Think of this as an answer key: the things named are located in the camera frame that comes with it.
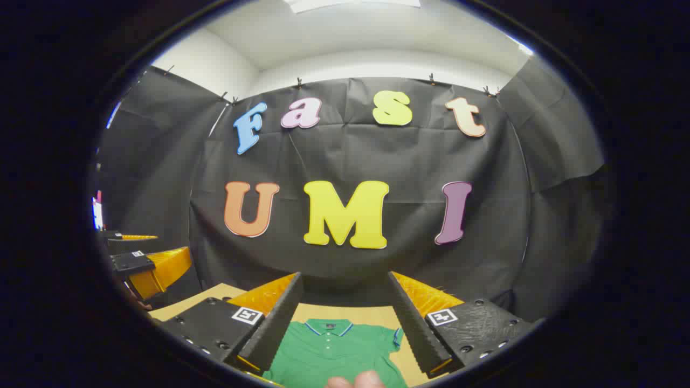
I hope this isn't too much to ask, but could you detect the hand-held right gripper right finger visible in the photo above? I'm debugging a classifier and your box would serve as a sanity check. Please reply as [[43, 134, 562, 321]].
[[387, 271, 545, 379]]

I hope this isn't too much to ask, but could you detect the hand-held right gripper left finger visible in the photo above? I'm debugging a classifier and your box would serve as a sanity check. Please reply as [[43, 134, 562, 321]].
[[153, 272, 304, 386]]

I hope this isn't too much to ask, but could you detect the green T-shirt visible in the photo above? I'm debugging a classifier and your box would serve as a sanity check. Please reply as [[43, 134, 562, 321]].
[[263, 318, 409, 388]]

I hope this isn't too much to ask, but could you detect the white ceiling light panel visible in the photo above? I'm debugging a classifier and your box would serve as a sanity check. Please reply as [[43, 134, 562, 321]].
[[284, 0, 422, 14]]

